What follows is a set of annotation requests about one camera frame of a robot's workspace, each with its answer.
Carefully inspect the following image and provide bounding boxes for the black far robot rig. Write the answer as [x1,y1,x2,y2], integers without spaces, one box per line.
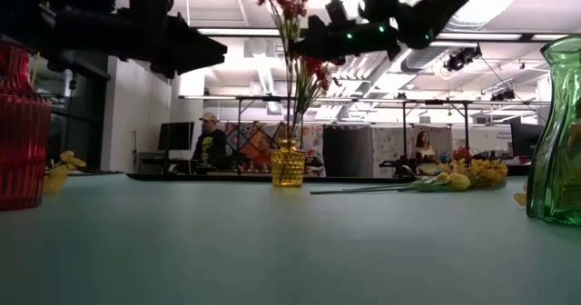
[379,157,439,179]

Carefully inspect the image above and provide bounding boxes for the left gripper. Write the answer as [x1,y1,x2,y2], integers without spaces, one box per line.
[54,0,228,76]

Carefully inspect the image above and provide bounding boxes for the yellow glass vase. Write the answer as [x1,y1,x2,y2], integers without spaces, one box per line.
[271,137,307,189]

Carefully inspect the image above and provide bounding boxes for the ribbed silver air duct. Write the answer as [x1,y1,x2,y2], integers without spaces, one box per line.
[399,23,459,74]

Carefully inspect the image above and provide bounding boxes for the red glass vase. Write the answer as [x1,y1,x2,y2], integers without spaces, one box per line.
[0,41,54,212]

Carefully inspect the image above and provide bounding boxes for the green glass vase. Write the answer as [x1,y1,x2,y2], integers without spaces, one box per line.
[526,34,581,227]

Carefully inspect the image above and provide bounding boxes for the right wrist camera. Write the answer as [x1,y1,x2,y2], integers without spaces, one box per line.
[324,0,353,25]

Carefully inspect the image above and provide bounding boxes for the yellow artificial tulip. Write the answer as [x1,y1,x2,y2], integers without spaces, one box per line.
[310,172,472,196]
[340,172,451,193]

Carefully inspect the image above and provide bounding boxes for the long ceiling light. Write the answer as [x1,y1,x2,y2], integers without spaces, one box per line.
[428,33,524,42]
[197,27,281,37]

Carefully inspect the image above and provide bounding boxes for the teal table mat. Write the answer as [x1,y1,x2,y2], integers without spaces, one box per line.
[0,173,581,305]

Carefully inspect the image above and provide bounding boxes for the person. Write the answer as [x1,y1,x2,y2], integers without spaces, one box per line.
[190,112,229,170]
[251,135,274,171]
[409,130,440,175]

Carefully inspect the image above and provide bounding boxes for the white patterned hanging cloth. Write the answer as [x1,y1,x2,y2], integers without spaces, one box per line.
[371,125,455,177]

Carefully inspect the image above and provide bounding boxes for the far office desk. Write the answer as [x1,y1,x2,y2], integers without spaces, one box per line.
[133,152,219,175]

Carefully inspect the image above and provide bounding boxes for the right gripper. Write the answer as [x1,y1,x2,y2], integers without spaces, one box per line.
[290,16,403,66]

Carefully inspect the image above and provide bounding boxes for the colourful patchwork quilt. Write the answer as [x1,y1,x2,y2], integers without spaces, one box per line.
[222,122,326,177]

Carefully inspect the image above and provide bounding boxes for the black ceiling spotlight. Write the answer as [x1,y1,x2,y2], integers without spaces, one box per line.
[488,88,517,103]
[443,44,483,74]

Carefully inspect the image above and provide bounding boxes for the black far table frame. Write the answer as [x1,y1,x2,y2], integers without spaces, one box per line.
[179,94,553,175]

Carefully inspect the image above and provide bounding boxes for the dark hanging curtain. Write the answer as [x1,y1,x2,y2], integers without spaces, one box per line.
[322,123,374,178]

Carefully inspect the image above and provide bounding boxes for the far dark monitor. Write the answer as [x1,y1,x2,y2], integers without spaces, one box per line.
[509,121,546,160]
[157,122,195,152]

